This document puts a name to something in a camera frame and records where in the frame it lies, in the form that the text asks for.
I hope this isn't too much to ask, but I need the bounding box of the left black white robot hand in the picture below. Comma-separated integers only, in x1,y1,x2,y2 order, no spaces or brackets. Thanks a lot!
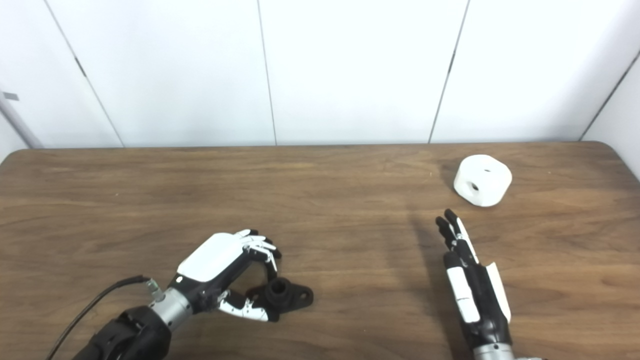
167,229,282,322

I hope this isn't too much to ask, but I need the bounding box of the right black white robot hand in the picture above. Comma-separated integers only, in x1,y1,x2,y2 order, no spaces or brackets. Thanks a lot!
435,208,513,348

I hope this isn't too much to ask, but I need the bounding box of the black flanged holder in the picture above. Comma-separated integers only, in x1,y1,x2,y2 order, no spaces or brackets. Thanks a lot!
245,278,315,321

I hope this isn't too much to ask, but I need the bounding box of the round white piece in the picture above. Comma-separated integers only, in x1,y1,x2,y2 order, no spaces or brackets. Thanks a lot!
453,154,513,208

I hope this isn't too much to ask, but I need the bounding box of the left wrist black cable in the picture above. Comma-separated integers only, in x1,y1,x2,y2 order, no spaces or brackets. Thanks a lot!
45,275,163,360

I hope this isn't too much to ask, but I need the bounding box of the grey wall corner strip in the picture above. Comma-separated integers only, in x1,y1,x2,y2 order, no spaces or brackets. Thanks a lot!
0,92,43,149

